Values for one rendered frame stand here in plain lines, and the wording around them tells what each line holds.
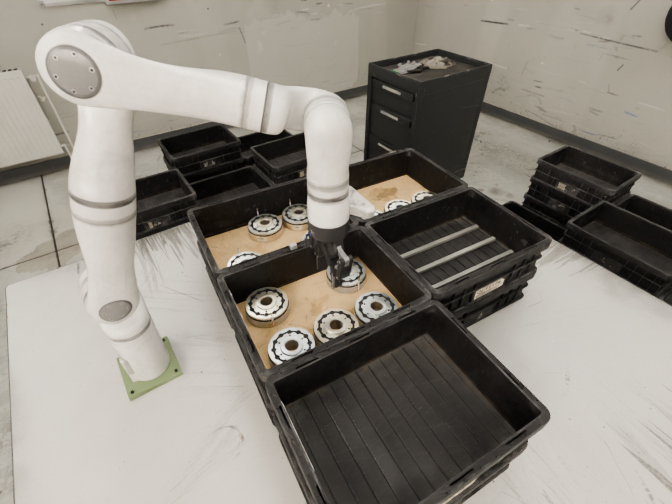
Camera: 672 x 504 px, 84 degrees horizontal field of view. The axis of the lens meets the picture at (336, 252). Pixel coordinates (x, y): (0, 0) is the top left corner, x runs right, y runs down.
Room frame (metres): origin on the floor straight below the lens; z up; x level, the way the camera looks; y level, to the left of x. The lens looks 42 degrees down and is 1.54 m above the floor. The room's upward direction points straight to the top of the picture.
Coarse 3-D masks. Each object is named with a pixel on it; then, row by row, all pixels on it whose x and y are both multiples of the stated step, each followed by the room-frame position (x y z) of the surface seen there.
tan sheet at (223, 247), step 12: (240, 228) 0.91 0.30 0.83; (216, 240) 0.85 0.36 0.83; (228, 240) 0.85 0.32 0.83; (240, 240) 0.85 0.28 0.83; (252, 240) 0.85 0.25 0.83; (276, 240) 0.85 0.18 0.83; (288, 240) 0.85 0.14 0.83; (300, 240) 0.85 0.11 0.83; (216, 252) 0.80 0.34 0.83; (228, 252) 0.80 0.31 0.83; (240, 252) 0.80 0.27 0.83; (264, 252) 0.80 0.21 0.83
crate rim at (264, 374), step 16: (272, 256) 0.67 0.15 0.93; (224, 272) 0.62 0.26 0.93; (240, 272) 0.62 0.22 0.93; (224, 288) 0.57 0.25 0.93; (416, 304) 0.52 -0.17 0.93; (240, 320) 0.48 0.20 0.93; (384, 320) 0.48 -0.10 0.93; (352, 336) 0.44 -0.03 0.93; (256, 352) 0.40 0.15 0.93; (304, 352) 0.40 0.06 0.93; (256, 368) 0.37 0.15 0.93; (272, 368) 0.37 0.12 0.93
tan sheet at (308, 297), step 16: (320, 272) 0.72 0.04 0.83; (368, 272) 0.72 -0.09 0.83; (288, 288) 0.66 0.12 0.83; (304, 288) 0.66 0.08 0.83; (320, 288) 0.66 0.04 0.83; (368, 288) 0.66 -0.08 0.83; (384, 288) 0.66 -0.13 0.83; (240, 304) 0.61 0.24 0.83; (304, 304) 0.61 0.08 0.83; (320, 304) 0.61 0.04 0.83; (336, 304) 0.61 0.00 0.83; (352, 304) 0.61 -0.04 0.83; (400, 304) 0.61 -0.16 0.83; (288, 320) 0.56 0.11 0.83; (304, 320) 0.56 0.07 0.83; (256, 336) 0.51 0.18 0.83; (272, 336) 0.51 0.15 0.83
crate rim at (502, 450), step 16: (432, 304) 0.52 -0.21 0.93; (400, 320) 0.48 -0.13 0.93; (368, 336) 0.44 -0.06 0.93; (464, 336) 0.44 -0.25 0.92; (320, 352) 0.40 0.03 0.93; (336, 352) 0.40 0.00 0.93; (480, 352) 0.41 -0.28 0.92; (288, 368) 0.37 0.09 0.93; (304, 368) 0.37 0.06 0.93; (496, 368) 0.37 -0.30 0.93; (272, 384) 0.34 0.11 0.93; (512, 384) 0.34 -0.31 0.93; (272, 400) 0.31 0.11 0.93; (528, 400) 0.31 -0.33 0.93; (288, 416) 0.28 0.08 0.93; (544, 416) 0.28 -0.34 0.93; (288, 432) 0.25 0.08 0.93; (528, 432) 0.25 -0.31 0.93; (496, 448) 0.23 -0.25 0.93; (512, 448) 0.23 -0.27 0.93; (304, 464) 0.21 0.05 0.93; (480, 464) 0.21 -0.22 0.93; (464, 480) 0.19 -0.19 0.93; (320, 496) 0.17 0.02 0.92; (432, 496) 0.17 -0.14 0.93; (448, 496) 0.17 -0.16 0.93
